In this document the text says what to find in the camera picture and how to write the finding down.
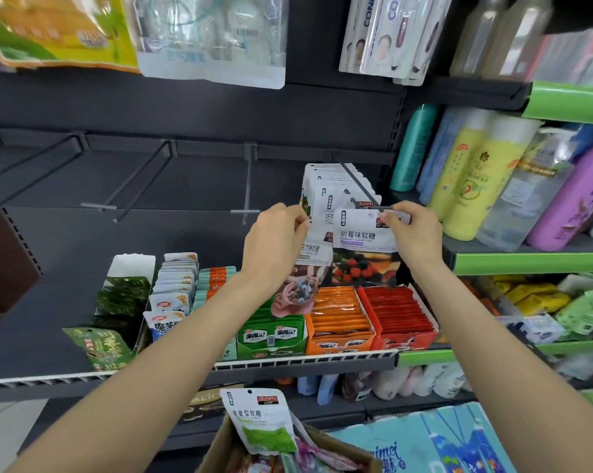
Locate person's left hand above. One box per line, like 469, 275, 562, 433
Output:
241, 203, 311, 291

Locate person's right hand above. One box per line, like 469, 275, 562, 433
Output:
379, 201, 445, 272

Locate white berry print candy packet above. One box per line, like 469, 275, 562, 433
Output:
332, 209, 411, 287

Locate white chocolate print candy packet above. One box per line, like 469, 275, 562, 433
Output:
271, 192, 335, 319

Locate person's left forearm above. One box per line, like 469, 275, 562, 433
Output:
6, 271, 290, 473

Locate person's right forearm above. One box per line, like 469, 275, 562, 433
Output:
407, 258, 593, 473

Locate black peg hook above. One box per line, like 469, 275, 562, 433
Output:
0, 134, 86, 184
80, 140, 174, 223
339, 163, 397, 211

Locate row of hanging white packets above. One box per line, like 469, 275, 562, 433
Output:
301, 163, 382, 232

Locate teal bottle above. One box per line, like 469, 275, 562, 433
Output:
389, 103, 440, 193

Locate yellow bottle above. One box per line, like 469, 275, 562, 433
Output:
427, 109, 495, 223
443, 115, 543, 242

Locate light blue bottle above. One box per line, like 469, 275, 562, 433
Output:
417, 107, 471, 206

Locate red box of packets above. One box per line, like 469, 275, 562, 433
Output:
358, 285, 440, 351

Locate orange box of packets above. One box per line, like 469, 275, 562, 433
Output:
304, 286, 376, 356

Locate row of teal orange packets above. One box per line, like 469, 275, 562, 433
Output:
190, 266, 238, 363

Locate clear liquid bottle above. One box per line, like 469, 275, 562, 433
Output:
476, 127, 581, 253

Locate green shelf edge strip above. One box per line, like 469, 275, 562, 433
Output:
522, 81, 593, 126
398, 339, 593, 368
451, 250, 593, 277

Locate row of white blue packets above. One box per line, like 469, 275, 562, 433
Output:
142, 252, 199, 341

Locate black shelf unit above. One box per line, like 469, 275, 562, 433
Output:
0, 0, 593, 473

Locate pile of yellow packets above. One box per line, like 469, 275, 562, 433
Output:
491, 275, 573, 317

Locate row of white bottles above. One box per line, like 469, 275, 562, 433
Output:
372, 364, 472, 401

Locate dark pouch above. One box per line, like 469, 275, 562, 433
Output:
340, 371, 374, 402

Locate blue pouch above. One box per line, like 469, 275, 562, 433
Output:
296, 373, 340, 406

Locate purple bottle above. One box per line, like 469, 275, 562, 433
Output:
526, 140, 593, 253

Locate white box of green packets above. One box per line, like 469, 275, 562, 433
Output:
92, 254, 157, 350

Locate white blue pack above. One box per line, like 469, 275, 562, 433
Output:
515, 312, 567, 345

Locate row of hanging white card packs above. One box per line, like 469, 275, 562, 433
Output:
339, 0, 455, 87

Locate clear white snack bag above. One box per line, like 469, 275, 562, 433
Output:
124, 0, 290, 90

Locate white green candy packet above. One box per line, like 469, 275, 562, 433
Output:
220, 387, 298, 457

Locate black gold box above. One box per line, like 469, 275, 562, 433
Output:
180, 383, 245, 422

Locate clear grey bottle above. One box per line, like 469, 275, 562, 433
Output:
481, 0, 554, 80
449, 0, 509, 77

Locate pile of light green packets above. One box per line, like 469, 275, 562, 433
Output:
554, 275, 593, 336

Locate cardboard box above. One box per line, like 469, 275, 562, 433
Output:
197, 413, 383, 473

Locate blue tissue pack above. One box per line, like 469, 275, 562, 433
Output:
328, 402, 518, 473

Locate green tea snack packet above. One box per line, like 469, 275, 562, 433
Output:
62, 327, 137, 373

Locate pink candy packets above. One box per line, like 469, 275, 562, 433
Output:
242, 437, 359, 473

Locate pink packs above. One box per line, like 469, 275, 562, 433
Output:
527, 28, 593, 87

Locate brown wooden panel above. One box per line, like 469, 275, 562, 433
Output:
0, 184, 40, 336

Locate yellow green snack bag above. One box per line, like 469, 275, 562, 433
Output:
0, 0, 140, 73

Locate white wire shelf fence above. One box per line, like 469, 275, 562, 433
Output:
0, 349, 400, 390

